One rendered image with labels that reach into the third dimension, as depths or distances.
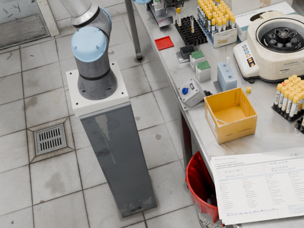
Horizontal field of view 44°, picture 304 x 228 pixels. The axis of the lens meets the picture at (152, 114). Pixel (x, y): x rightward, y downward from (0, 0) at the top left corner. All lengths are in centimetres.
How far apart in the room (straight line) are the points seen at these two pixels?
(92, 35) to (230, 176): 64
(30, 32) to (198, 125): 226
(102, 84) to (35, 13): 193
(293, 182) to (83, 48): 78
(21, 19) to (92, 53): 202
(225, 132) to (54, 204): 133
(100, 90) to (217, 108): 42
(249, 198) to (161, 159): 120
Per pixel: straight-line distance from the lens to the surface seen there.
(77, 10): 137
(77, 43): 130
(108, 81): 139
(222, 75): 134
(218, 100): 130
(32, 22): 328
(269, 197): 117
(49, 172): 243
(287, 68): 143
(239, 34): 160
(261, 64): 141
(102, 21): 141
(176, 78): 148
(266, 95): 142
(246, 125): 124
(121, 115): 146
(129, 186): 188
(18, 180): 248
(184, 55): 152
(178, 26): 168
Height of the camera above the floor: 192
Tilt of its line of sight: 50 degrees down
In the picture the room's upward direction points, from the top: 11 degrees counter-clockwise
